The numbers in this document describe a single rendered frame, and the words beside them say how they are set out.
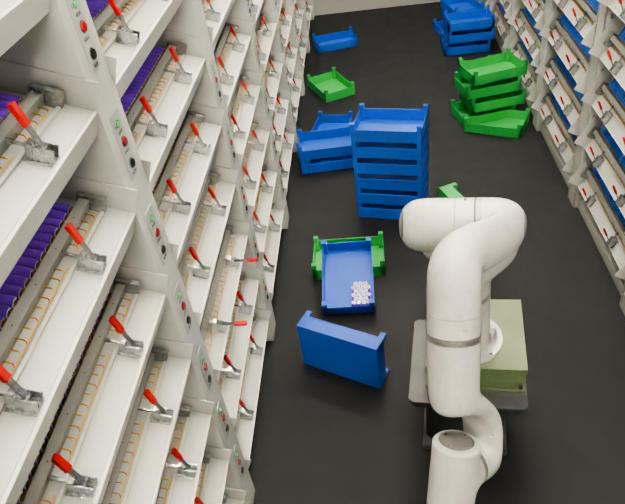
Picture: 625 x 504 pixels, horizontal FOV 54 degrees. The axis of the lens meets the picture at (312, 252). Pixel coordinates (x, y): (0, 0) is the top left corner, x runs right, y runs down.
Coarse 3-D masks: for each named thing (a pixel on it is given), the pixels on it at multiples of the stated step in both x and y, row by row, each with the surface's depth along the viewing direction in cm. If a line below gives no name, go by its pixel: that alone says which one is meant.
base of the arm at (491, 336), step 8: (488, 304) 162; (488, 312) 164; (488, 320) 166; (488, 328) 168; (496, 328) 175; (488, 336) 170; (496, 336) 171; (488, 344) 171; (496, 344) 171; (488, 352) 169; (496, 352) 169; (488, 360) 168
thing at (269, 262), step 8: (272, 200) 279; (280, 200) 279; (272, 208) 280; (280, 208) 282; (272, 216) 265; (280, 216) 277; (272, 224) 268; (280, 224) 273; (272, 232) 268; (280, 232) 269; (272, 240) 263; (264, 248) 257; (272, 248) 260; (264, 256) 244; (272, 256) 256; (264, 264) 251; (272, 264) 252; (264, 272) 247; (272, 272) 248; (272, 280) 245; (272, 288) 241; (272, 296) 234
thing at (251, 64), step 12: (240, 0) 224; (240, 12) 226; (252, 36) 234; (252, 48) 235; (252, 60) 238; (264, 84) 253; (264, 108) 251; (264, 156) 265; (276, 180) 272; (276, 192) 276; (288, 216) 294
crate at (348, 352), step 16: (304, 320) 214; (320, 320) 213; (304, 336) 214; (320, 336) 209; (336, 336) 206; (352, 336) 205; (368, 336) 204; (384, 336) 203; (304, 352) 220; (320, 352) 215; (336, 352) 211; (352, 352) 206; (368, 352) 202; (320, 368) 222; (336, 368) 217; (352, 368) 212; (368, 368) 208; (384, 368) 211; (368, 384) 213
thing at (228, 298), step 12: (228, 228) 199; (240, 228) 201; (240, 240) 200; (228, 252) 194; (240, 252) 196; (216, 264) 189; (240, 264) 192; (228, 276) 186; (228, 288) 182; (228, 300) 179; (204, 312) 173; (216, 312) 174; (228, 312) 175; (216, 336) 168; (216, 348) 165; (216, 360) 162; (216, 372) 154
